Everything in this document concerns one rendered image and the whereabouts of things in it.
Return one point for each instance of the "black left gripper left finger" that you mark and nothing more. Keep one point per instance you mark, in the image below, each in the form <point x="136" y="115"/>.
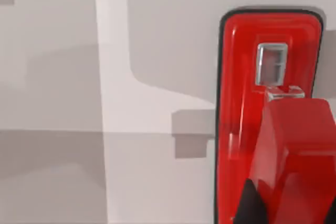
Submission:
<point x="249" y="205"/>

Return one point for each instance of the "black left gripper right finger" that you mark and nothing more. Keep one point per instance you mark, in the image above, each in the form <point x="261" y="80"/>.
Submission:
<point x="331" y="217"/>

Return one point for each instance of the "red stapler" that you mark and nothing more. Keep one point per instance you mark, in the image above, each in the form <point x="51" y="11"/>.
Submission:
<point x="244" y="103"/>

